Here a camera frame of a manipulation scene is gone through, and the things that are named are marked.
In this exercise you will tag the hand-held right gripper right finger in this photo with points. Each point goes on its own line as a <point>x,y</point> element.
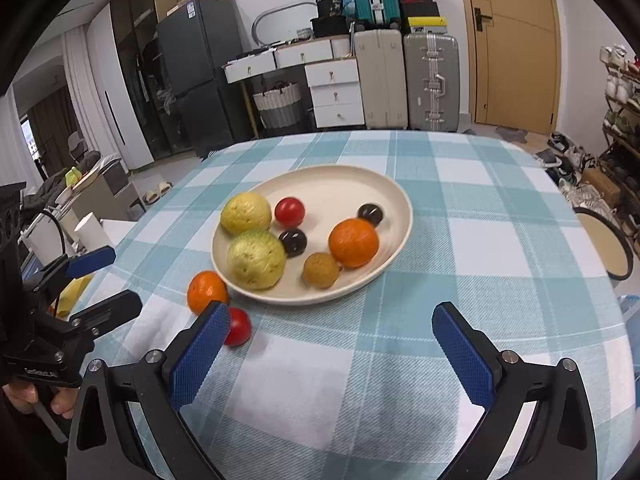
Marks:
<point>465,355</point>

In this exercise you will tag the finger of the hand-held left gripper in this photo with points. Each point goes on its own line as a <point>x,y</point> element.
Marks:
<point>117,305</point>
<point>92,260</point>

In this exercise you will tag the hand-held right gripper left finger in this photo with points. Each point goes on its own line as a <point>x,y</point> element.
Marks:
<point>200,355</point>

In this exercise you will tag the yellow-green guava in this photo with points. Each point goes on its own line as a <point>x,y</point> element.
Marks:
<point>256,259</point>

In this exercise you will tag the dark plum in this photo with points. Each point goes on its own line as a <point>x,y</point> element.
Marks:
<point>293,241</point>

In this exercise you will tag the tan longan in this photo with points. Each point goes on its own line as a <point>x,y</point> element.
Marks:
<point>321,270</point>

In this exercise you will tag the red tomato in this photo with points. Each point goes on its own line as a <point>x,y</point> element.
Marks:
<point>240,327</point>
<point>289,211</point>

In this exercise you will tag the brown chestnut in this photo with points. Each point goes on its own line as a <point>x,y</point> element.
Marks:
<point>370,214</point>

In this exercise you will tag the cream oval plate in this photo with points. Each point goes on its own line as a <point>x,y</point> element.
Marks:
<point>330,185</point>

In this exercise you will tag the person's left hand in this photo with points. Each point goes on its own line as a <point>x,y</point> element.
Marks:
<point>20,397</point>

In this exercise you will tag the white cylinder bin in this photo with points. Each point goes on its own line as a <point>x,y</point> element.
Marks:
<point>92,232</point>

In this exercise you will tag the yellow bag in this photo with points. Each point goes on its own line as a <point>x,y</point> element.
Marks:
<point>75,292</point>

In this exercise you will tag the small orange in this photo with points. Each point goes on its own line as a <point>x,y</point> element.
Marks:
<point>207,292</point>

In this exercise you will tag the grey low cabinet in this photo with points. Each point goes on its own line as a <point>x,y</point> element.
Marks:
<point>107,192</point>

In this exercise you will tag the yellow-green toy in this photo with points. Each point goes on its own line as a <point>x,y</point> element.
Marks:
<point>73,176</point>

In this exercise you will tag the beige slipper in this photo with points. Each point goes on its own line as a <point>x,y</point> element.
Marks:
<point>164,187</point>
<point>150,196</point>

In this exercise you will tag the teal checked tablecloth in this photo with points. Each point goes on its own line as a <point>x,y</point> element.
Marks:
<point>450,270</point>

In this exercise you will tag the grey chair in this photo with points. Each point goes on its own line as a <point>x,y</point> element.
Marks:
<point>77,147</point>

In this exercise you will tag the brown curtain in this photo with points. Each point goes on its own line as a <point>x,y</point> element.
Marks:
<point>50,130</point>

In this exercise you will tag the yellow guava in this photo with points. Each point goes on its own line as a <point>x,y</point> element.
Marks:
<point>246,212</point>

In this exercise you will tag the white wardrobe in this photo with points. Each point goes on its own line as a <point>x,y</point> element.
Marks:
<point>107,110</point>

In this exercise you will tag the large orange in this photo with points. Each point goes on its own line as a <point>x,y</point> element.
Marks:
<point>353,242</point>

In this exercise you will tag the white curtain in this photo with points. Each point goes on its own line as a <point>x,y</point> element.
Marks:
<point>80,90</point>

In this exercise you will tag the pale blue plastic bag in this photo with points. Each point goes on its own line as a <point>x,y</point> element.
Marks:
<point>631,306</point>

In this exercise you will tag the round black-rimmed stool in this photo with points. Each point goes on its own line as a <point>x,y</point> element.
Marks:
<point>597,240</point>

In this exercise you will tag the pile of sneakers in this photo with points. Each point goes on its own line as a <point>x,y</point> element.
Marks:
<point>575,190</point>

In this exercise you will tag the dark glass wardrobe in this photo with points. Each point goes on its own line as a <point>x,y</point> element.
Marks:
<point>132,50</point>

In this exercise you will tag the brown cardboard box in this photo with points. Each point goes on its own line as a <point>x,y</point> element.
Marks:
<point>601,186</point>

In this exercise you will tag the grey doormat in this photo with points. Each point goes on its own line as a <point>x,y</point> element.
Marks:
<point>510,135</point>

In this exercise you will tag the dark grey refrigerator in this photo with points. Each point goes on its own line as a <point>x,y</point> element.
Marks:
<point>200,60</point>

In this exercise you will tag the woven laundry basket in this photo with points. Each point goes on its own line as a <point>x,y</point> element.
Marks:
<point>278,107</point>

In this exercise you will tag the wooden shoe rack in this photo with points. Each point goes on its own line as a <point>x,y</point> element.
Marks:
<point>625,145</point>

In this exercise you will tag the beige suitcase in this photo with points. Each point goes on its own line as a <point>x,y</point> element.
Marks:
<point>380,80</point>

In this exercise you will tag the silver suitcase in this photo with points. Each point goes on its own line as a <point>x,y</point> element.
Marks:
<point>432,65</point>

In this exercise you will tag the wooden door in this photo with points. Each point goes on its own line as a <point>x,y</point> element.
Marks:
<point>515,60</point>

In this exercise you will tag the white dresser with drawers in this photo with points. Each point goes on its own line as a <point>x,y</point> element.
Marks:
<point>332,77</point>

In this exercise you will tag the oval metal-framed mirror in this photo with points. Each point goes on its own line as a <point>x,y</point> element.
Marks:
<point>282,22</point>

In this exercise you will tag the small patterned bowl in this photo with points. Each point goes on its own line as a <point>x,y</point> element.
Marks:
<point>304,34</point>

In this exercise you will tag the yellow and black shoe box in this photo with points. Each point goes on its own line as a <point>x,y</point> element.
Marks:
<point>426,25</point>

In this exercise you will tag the black storage bin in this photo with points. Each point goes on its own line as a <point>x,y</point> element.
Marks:
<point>329,26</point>

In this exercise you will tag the row of white shoes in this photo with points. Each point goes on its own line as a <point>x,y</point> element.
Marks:
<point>617,57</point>

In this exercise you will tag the plain black shoe box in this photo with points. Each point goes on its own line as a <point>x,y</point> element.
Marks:
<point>420,10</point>

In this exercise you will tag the small black box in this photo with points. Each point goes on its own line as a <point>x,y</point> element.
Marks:
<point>330,6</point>

